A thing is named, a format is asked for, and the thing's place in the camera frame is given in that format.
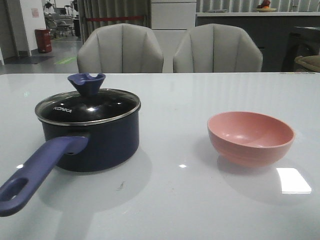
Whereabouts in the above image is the dark blue saucepan purple handle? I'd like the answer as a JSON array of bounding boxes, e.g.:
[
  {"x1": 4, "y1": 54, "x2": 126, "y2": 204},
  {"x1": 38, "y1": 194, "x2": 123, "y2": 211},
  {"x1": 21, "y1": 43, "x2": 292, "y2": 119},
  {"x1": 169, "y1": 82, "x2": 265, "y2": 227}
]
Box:
[{"x1": 0, "y1": 87, "x2": 142, "y2": 217}]

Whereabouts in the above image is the grey chair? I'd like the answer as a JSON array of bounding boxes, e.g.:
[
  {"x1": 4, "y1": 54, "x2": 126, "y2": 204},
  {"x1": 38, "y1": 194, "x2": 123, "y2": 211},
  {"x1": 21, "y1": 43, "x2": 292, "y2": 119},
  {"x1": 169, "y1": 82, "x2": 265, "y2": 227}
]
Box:
[
  {"x1": 77, "y1": 23, "x2": 164, "y2": 74},
  {"x1": 172, "y1": 23, "x2": 263, "y2": 73}
]

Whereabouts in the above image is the right grey chair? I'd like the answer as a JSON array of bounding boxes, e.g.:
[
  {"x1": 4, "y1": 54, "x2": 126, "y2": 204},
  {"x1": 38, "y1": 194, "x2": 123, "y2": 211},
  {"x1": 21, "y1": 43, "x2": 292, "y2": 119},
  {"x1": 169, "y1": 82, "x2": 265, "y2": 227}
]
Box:
[{"x1": 172, "y1": 23, "x2": 263, "y2": 73}]

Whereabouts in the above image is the red bin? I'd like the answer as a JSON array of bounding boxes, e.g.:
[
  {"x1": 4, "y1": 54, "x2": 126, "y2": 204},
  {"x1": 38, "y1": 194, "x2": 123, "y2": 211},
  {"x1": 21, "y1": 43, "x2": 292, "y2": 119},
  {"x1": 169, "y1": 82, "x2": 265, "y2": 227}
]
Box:
[{"x1": 34, "y1": 29, "x2": 52, "y2": 53}]

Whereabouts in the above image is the beige sofa cushion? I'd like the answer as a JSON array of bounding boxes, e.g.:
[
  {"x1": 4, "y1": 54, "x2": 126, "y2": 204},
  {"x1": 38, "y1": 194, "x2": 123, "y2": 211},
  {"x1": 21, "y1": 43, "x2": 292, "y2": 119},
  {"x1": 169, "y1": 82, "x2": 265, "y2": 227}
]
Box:
[{"x1": 294, "y1": 55, "x2": 320, "y2": 73}]

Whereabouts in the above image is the white cabinet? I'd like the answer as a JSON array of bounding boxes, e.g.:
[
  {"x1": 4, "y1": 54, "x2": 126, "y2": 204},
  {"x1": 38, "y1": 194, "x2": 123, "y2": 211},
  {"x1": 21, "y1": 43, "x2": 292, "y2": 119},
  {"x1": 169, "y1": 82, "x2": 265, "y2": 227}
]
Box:
[{"x1": 150, "y1": 0, "x2": 197, "y2": 30}]

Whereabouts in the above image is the fruit plate on counter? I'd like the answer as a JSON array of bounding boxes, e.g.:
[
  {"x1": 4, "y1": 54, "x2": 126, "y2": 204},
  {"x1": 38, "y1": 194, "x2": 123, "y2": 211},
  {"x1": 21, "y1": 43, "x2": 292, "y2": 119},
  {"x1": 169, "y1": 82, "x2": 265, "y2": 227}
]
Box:
[{"x1": 254, "y1": 0, "x2": 277, "y2": 13}]

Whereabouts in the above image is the glass lid blue knob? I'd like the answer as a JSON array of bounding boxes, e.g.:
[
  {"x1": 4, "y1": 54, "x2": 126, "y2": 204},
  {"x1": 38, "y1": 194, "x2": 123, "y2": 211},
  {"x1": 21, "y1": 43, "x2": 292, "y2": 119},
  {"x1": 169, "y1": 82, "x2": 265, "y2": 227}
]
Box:
[{"x1": 34, "y1": 73, "x2": 141, "y2": 127}]

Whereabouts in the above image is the left grey chair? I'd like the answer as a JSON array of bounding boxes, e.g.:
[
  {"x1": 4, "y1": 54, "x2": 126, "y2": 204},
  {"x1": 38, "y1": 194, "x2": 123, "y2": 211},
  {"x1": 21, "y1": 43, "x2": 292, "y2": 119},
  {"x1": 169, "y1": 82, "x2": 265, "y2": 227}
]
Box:
[{"x1": 77, "y1": 23, "x2": 164, "y2": 74}]

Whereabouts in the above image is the pink bowl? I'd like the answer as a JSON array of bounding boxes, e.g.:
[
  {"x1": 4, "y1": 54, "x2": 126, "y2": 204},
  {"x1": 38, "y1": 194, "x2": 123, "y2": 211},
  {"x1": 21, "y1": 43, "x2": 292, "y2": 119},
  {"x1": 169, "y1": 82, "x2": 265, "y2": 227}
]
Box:
[{"x1": 207, "y1": 111, "x2": 295, "y2": 168}]

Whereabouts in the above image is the grey counter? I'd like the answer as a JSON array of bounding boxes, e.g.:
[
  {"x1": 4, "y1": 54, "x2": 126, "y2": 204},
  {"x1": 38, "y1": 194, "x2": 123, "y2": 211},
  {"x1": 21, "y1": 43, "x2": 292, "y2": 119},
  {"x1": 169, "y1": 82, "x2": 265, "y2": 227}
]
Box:
[{"x1": 195, "y1": 12, "x2": 320, "y2": 72}]

